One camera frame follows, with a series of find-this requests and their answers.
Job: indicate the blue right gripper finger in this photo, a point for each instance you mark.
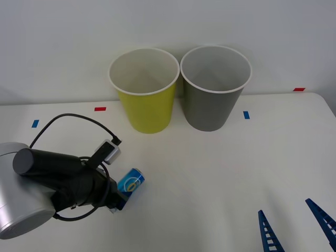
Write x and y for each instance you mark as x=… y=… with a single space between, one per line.
x=269 y=233
x=325 y=223

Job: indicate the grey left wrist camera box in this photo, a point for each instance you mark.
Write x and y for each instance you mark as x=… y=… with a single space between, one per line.
x=111 y=153

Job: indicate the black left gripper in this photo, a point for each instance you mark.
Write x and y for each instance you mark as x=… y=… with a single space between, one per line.
x=101 y=189

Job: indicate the yellow-green plastic bin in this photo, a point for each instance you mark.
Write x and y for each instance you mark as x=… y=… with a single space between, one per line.
x=147 y=110

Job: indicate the silver and black left arm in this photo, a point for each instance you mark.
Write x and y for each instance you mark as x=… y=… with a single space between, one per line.
x=23 y=189

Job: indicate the blue drink can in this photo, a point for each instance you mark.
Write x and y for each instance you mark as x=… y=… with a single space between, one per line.
x=131 y=182

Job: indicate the grey plastic bin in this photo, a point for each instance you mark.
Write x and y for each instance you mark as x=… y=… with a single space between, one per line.
x=210 y=110

